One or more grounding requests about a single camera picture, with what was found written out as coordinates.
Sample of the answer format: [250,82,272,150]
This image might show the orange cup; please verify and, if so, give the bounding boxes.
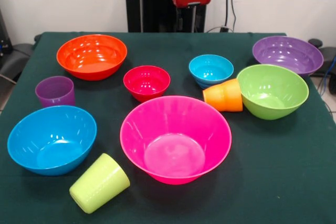
[202,78,244,113]

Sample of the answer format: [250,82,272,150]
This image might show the large orange-red bowl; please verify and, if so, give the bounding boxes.
[56,34,128,81]

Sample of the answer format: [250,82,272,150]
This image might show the large pink bowl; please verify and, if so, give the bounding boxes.
[119,95,233,186]

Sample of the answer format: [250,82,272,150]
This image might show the green cup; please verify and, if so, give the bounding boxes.
[69,153,131,215]

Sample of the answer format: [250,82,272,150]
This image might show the small blue bowl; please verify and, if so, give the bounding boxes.
[188,54,234,90]

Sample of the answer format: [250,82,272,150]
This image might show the small red-pink bowl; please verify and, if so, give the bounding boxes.
[123,65,171,103]

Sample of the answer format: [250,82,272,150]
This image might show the large purple bowl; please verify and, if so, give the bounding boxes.
[251,35,324,78]

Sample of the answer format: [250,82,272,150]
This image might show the large green bowl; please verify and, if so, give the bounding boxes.
[236,64,310,121]

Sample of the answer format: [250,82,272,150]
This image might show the purple cup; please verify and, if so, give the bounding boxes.
[35,76,76,109]

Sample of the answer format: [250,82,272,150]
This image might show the dark green tablecloth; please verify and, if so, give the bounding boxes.
[0,31,336,224]

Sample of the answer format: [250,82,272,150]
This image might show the large blue bowl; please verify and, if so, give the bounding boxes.
[7,105,98,177]

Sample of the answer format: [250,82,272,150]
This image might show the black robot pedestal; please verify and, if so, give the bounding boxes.
[121,0,212,33]

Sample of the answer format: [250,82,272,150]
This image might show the blue cable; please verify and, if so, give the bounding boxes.
[317,56,336,96]

